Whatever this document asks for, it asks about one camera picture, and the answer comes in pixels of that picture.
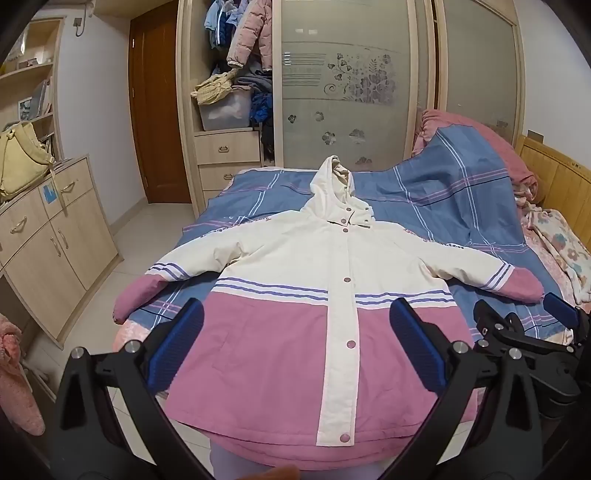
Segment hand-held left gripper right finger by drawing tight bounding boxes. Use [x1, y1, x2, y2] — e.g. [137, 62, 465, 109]
[383, 298, 550, 480]

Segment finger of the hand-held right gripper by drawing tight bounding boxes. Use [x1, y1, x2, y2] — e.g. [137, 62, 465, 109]
[544, 293, 591, 344]
[473, 299, 525, 356]

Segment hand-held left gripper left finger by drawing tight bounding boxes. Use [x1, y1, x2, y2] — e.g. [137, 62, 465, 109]
[51, 298, 218, 480]

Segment pink and white hooded jacket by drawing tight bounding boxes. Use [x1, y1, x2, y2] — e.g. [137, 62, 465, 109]
[113, 155, 546, 462]

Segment pile of grey clothes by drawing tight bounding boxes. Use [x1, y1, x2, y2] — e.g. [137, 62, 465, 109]
[231, 68, 273, 93]

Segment pink floral bed sheet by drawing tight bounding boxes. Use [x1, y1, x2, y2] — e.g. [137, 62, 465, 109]
[113, 318, 155, 354]

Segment floral blanket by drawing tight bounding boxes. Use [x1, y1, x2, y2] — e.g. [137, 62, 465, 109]
[512, 189, 591, 305]

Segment person's light purple pants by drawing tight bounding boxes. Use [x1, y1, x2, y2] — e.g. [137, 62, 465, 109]
[210, 436, 384, 480]

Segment wooden headboard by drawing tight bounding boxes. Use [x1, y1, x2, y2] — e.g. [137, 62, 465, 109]
[515, 134, 591, 217]

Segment wardrobe drawer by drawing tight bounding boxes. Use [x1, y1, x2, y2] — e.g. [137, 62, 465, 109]
[203, 189, 234, 209]
[198, 164, 264, 191]
[194, 131, 262, 164]

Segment light wood cabinet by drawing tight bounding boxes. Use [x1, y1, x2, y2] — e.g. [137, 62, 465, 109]
[0, 154, 123, 349]

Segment blue plaid duvet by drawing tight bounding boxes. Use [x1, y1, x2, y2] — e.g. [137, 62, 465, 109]
[120, 124, 578, 344]

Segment pink fuzzy cloth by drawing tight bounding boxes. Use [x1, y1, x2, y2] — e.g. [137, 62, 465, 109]
[0, 314, 47, 437]

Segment pink quilt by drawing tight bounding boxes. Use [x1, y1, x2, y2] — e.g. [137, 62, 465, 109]
[411, 108, 539, 204]

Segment dark hanging garment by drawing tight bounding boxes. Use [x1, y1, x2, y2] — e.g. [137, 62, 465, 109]
[261, 120, 276, 158]

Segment brown wooden door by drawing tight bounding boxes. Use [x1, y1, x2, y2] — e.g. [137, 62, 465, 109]
[128, 18, 192, 204]

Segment clear plastic storage box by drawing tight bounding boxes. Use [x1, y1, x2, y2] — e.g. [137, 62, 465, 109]
[198, 90, 252, 132]

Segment yellow bag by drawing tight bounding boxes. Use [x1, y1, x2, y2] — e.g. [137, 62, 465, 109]
[0, 121, 56, 201]

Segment blue garment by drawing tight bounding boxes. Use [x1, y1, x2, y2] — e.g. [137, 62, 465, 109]
[250, 92, 274, 125]

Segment light wood wardrobe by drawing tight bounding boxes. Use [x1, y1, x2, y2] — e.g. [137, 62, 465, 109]
[175, 0, 527, 217]

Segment yellow crumpled garment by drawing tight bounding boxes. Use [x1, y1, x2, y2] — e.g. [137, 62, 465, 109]
[191, 71, 238, 107]

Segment frosted glass floral sliding door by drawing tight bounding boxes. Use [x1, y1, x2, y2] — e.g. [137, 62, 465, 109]
[272, 0, 416, 169]

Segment light wood bookshelf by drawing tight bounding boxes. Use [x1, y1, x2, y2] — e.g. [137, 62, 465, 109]
[0, 18, 63, 162]

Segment pink puffer jacket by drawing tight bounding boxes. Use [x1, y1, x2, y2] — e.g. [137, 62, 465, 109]
[226, 0, 274, 70]

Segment blue hanging jacket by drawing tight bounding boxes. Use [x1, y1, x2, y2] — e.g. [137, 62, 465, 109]
[205, 0, 245, 49]

